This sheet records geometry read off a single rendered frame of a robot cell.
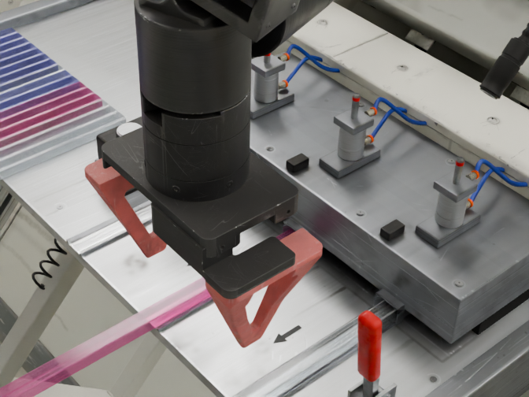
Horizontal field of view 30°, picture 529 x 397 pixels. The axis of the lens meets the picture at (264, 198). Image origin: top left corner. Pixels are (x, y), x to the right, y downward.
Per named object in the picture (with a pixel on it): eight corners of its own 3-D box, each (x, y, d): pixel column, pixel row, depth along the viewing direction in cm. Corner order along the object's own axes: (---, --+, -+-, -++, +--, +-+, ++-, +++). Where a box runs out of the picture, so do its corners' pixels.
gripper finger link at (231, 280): (242, 270, 62) (244, 153, 56) (319, 337, 58) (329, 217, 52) (154, 320, 59) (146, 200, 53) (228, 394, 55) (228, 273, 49)
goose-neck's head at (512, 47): (493, 95, 71) (529, 42, 71) (474, 84, 73) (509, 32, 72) (501, 103, 73) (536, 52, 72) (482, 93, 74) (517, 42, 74)
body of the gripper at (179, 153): (190, 130, 60) (187, 24, 55) (301, 217, 54) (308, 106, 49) (99, 172, 57) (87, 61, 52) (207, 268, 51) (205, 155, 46)
